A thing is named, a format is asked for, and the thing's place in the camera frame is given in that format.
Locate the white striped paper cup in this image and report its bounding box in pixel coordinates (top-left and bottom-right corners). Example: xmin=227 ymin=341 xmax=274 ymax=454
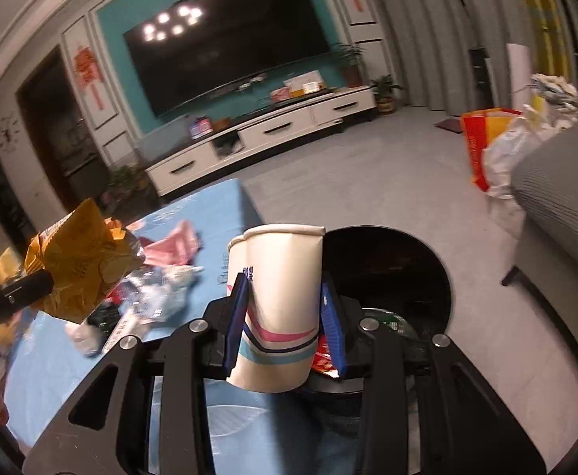
xmin=226 ymin=224 xmax=325 ymax=393

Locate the pink plastic bag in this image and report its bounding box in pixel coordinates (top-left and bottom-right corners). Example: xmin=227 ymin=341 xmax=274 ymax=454
xmin=139 ymin=220 xmax=201 ymax=268

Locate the yellow snack bag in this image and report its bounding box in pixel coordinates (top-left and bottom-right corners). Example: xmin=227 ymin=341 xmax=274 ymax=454
xmin=24 ymin=198 xmax=144 ymax=324

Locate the white grey carton box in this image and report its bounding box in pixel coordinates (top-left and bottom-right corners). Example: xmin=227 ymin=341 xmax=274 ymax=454
xmin=101 ymin=306 xmax=148 ymax=355

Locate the black round trash bin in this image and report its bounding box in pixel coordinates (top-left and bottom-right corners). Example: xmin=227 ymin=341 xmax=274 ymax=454
xmin=299 ymin=225 xmax=452 ymax=407

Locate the red snack wrapper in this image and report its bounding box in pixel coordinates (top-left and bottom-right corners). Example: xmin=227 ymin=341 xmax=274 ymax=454
xmin=312 ymin=334 xmax=339 ymax=378

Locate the light blue printed tablecloth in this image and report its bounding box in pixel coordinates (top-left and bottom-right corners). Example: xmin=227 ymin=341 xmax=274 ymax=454
xmin=2 ymin=177 xmax=364 ymax=475

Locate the white TV cabinet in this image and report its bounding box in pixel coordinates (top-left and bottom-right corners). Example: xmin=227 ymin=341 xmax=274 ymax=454
xmin=146 ymin=86 xmax=376 ymax=196

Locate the potted plant by cabinet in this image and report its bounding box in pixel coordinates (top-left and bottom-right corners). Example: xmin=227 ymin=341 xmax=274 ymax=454
xmin=371 ymin=74 xmax=403 ymax=115

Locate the red Chinese knot decoration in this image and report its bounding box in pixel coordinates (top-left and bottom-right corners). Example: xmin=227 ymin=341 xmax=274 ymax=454
xmin=73 ymin=45 xmax=105 ymax=110

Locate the red orange shopping bag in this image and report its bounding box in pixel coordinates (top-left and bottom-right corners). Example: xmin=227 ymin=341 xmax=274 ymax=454
xmin=460 ymin=107 xmax=521 ymax=192

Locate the large black television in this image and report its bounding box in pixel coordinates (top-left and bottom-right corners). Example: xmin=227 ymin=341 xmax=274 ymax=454
xmin=124 ymin=0 xmax=330 ymax=117

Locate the tall potted plant on cabinet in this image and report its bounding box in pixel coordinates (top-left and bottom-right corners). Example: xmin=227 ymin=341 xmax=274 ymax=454
xmin=331 ymin=43 xmax=364 ymax=88

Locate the grey sofa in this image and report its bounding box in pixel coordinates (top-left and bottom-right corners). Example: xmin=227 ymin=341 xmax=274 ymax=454
xmin=502 ymin=124 xmax=578 ymax=363

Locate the white plastic bag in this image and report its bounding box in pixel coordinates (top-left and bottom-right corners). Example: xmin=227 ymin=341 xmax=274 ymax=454
xmin=481 ymin=103 xmax=578 ymax=238

